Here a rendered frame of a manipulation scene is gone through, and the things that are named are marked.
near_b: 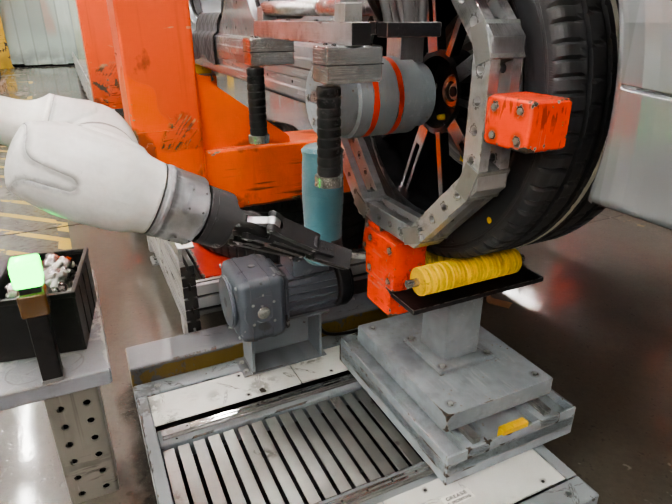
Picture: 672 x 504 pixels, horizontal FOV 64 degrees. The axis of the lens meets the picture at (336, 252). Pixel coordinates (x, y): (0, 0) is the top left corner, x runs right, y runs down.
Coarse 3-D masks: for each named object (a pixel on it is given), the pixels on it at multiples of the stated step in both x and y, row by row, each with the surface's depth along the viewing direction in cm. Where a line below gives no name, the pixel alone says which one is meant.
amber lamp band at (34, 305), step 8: (16, 296) 79; (24, 296) 79; (32, 296) 79; (40, 296) 80; (48, 296) 82; (24, 304) 79; (32, 304) 80; (40, 304) 80; (48, 304) 81; (24, 312) 79; (32, 312) 80; (40, 312) 80; (48, 312) 81
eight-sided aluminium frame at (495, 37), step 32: (480, 0) 76; (480, 32) 76; (512, 32) 76; (480, 64) 77; (512, 64) 77; (480, 96) 78; (480, 128) 80; (352, 160) 121; (480, 160) 81; (352, 192) 122; (384, 192) 120; (448, 192) 89; (480, 192) 84; (384, 224) 111; (416, 224) 100; (448, 224) 98
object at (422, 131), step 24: (432, 0) 101; (456, 24) 96; (384, 48) 121; (432, 48) 103; (456, 48) 98; (432, 72) 110; (456, 72) 98; (432, 120) 111; (456, 120) 101; (384, 144) 126; (408, 144) 129; (432, 144) 131; (456, 144) 102; (384, 168) 124; (408, 168) 118; (432, 168) 128; (456, 168) 130; (408, 192) 120; (432, 192) 121
